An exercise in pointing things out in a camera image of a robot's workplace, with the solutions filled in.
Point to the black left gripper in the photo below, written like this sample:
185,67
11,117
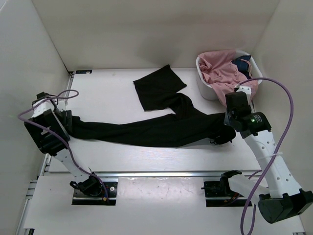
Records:
67,123

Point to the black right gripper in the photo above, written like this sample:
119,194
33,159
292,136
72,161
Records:
227,111

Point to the black trousers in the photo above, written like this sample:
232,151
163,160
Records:
157,91

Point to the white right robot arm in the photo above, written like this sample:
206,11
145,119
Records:
283,198

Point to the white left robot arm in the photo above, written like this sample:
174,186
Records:
48,122

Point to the pink trousers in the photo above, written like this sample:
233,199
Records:
225,73

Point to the white laundry basket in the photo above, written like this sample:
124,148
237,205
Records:
207,88

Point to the navy blue garment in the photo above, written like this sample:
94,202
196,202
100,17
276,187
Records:
243,65

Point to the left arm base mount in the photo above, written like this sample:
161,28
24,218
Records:
93,194

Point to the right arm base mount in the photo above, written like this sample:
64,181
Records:
216,197

